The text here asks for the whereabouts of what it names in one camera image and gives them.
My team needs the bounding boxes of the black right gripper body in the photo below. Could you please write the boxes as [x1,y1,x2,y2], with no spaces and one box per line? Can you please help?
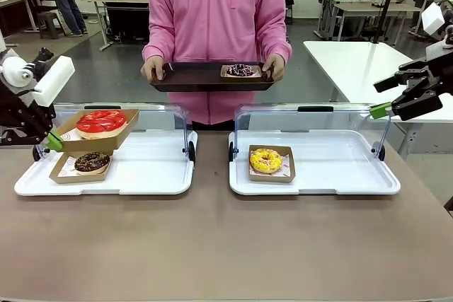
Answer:
[426,45,453,96]

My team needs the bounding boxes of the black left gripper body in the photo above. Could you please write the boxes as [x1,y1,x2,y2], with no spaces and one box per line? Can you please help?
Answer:
[0,84,43,132]

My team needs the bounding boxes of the red glazed donut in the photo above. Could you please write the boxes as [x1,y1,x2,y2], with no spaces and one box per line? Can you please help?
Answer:
[76,110,127,140]

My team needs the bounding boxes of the cardboard tray of red donut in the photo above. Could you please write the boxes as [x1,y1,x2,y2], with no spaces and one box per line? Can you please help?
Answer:
[56,108,141,153]

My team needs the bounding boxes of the dark brown serving tray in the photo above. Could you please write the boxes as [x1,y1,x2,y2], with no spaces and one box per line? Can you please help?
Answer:
[148,61,276,93]

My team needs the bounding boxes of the cardboard tray of sprinkle donut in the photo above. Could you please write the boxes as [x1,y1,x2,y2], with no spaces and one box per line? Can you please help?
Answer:
[220,64,263,79]

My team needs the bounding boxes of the chocolate donut with coloured sprinkles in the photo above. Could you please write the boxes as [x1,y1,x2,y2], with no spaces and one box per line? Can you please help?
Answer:
[225,64,255,79]

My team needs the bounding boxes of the person's left forearm pink sleeve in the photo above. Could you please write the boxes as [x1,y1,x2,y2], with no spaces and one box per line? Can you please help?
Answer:
[263,42,293,66]

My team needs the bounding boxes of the person's right forearm pink sleeve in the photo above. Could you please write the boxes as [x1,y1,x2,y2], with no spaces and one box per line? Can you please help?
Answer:
[142,42,171,66]

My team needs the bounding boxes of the cardboard tray of nut donut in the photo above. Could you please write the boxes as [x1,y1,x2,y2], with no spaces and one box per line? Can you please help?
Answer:
[48,151,114,185]

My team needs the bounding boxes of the chocolate donut with nut crumbs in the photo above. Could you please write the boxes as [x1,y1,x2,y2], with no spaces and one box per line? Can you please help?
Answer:
[74,152,111,176]

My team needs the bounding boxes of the cardboard tray of yellow donut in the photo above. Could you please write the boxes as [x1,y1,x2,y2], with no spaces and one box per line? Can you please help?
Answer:
[247,144,297,185]

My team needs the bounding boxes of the yellow sprinkled donut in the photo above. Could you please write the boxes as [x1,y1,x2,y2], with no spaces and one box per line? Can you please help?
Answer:
[249,149,283,175]

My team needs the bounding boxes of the person in pink hoodie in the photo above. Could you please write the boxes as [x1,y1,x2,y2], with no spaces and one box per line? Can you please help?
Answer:
[142,0,293,132]

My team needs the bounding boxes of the person's right hand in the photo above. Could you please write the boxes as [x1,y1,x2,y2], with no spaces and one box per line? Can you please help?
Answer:
[140,54,167,82]

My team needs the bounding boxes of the person's left hand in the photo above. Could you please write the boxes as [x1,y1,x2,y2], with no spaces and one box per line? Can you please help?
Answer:
[260,54,286,83]

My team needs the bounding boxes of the white printed paper liner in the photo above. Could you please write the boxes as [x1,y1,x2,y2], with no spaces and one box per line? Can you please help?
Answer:
[58,156,78,178]
[249,149,293,178]

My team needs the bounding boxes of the large white table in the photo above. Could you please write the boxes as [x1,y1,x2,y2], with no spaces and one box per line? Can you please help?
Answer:
[303,40,453,161]

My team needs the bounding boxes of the black pole stand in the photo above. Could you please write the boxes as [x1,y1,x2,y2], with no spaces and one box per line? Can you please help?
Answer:
[371,0,403,45]

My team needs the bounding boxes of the grey table white legs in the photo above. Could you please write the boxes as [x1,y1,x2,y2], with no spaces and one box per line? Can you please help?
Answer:
[331,0,422,42]

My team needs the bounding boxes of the grey plastic chair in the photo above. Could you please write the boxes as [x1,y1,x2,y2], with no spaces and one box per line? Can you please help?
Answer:
[36,0,67,40]

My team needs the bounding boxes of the white plastic display tray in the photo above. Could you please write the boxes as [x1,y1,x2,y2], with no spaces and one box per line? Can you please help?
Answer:
[13,128,198,197]
[228,128,402,196]

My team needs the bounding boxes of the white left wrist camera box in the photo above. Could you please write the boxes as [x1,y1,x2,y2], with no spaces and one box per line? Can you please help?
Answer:
[34,56,76,108]

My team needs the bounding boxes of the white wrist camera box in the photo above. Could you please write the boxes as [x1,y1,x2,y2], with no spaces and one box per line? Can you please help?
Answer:
[420,2,446,34]
[34,56,76,108]

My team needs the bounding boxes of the clear dome lid black handle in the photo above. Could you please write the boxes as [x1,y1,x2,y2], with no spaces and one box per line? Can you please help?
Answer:
[229,103,392,161]
[33,102,195,168]

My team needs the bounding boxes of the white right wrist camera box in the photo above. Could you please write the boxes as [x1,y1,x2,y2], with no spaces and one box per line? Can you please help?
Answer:
[420,2,446,34]

